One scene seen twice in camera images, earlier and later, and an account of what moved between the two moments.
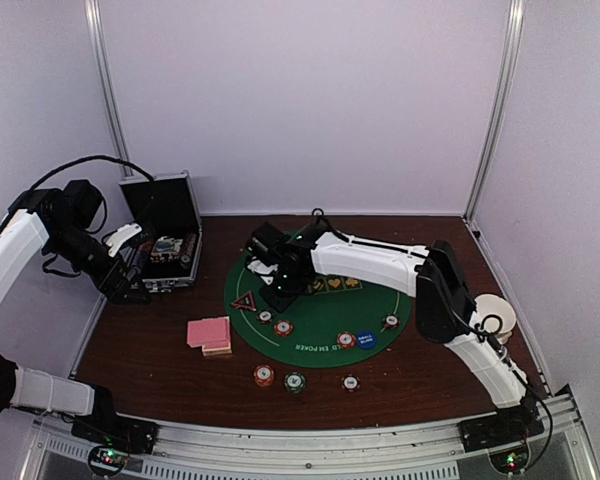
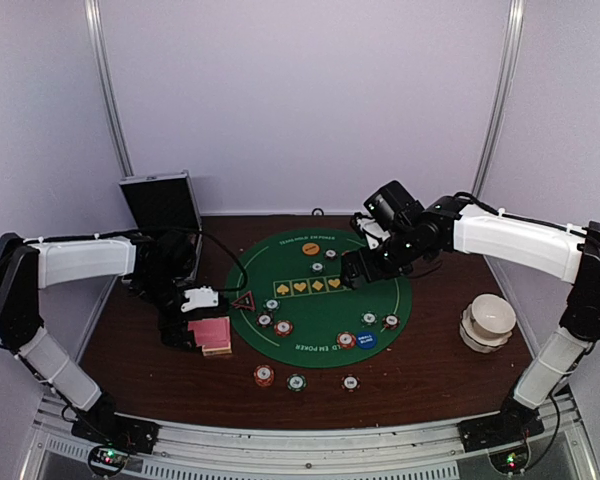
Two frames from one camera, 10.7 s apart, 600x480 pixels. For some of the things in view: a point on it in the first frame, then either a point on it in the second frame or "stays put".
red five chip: [283, 328] stays put
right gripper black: [282, 303] -> [373, 272]
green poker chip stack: [295, 382] stays put
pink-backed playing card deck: [212, 334] stays put
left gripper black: [115, 292] -> [173, 338]
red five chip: [346, 340] stays put
